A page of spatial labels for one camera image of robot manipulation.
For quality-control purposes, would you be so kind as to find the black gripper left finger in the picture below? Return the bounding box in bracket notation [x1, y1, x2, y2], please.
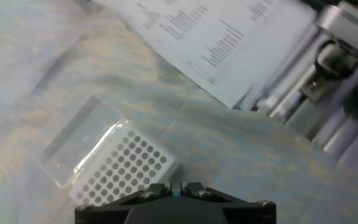
[75, 182, 170, 224]

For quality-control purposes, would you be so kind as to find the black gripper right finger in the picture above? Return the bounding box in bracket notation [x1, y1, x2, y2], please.
[183, 182, 277, 224]

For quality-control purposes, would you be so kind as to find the blue pipette tip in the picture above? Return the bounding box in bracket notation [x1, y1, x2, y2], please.
[170, 181, 183, 197]

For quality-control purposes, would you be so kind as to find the white pipette tip rack box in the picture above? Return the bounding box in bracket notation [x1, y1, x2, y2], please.
[38, 94, 180, 208]

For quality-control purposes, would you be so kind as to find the light blue cloth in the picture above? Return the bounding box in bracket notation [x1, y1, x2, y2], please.
[0, 0, 358, 224]

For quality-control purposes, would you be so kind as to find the printed white paper sheet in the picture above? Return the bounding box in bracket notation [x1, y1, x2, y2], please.
[93, 0, 319, 109]

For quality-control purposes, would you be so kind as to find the black clamp bracket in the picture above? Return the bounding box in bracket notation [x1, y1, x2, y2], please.
[313, 39, 358, 81]

